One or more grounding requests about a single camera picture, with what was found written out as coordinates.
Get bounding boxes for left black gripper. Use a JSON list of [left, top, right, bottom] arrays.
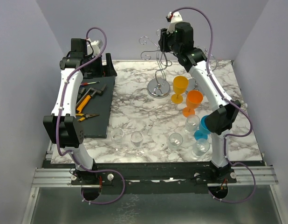
[[84, 53, 117, 78]]

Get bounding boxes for chrome swirl wine glass rack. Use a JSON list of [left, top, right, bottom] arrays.
[[138, 36, 172, 98]]

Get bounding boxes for dark grey box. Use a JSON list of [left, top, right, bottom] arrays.
[[81, 77, 116, 139]]

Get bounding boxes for clear wine glass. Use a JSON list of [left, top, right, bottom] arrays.
[[167, 133, 183, 153], [192, 139, 210, 159], [130, 131, 145, 158], [184, 115, 200, 134], [111, 128, 128, 153]]

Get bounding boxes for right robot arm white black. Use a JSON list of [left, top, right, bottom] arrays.
[[158, 21, 241, 183]]

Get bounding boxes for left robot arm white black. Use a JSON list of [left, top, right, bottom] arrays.
[[43, 38, 117, 184]]

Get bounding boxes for yellow plastic wine glass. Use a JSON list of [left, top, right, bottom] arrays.
[[171, 76, 189, 104]]

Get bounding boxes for orange plastic wine glass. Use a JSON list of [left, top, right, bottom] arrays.
[[182, 90, 203, 117]]

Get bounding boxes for blue plastic wine glass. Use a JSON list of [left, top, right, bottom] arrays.
[[194, 115, 211, 140]]

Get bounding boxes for small dark socket tool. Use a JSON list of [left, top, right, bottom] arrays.
[[78, 87, 86, 94]]

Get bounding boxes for grey orange hand tool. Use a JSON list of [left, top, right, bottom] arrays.
[[76, 84, 107, 113]]

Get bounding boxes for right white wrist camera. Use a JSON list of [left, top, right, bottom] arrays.
[[166, 11, 183, 34]]

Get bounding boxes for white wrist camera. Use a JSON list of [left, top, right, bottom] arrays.
[[166, 11, 183, 34], [87, 39, 103, 56]]

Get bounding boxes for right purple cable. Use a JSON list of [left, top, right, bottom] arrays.
[[171, 6, 257, 203]]

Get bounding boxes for purple cable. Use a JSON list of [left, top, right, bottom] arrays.
[[171, 6, 257, 203], [55, 27, 126, 205]]

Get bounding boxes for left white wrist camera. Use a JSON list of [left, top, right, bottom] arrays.
[[87, 39, 103, 56]]

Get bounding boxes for blue handled screwdriver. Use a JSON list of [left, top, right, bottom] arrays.
[[80, 81, 100, 86]]

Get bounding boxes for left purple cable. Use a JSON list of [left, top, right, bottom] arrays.
[[55, 27, 126, 205]]

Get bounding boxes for chrome spiral wire rack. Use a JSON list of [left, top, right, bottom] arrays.
[[188, 47, 219, 90]]

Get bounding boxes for yellow handled pliers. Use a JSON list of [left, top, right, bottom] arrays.
[[75, 113, 99, 122]]

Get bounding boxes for aluminium mounting rail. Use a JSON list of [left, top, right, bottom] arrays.
[[32, 166, 279, 188]]

